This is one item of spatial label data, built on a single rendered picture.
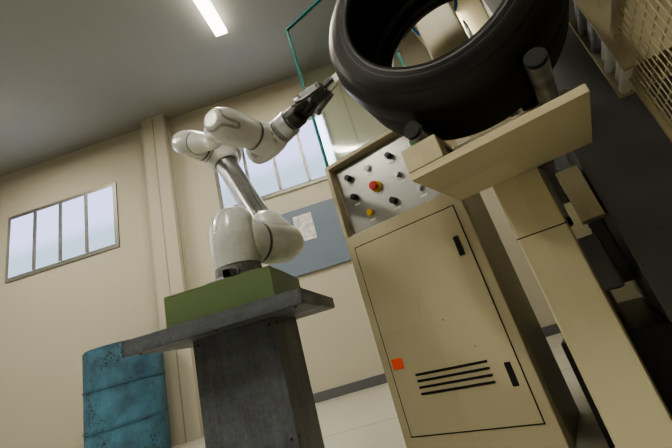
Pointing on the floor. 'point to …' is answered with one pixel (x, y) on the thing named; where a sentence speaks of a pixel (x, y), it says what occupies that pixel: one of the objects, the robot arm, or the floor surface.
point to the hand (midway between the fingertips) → (335, 79)
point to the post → (572, 289)
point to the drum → (124, 399)
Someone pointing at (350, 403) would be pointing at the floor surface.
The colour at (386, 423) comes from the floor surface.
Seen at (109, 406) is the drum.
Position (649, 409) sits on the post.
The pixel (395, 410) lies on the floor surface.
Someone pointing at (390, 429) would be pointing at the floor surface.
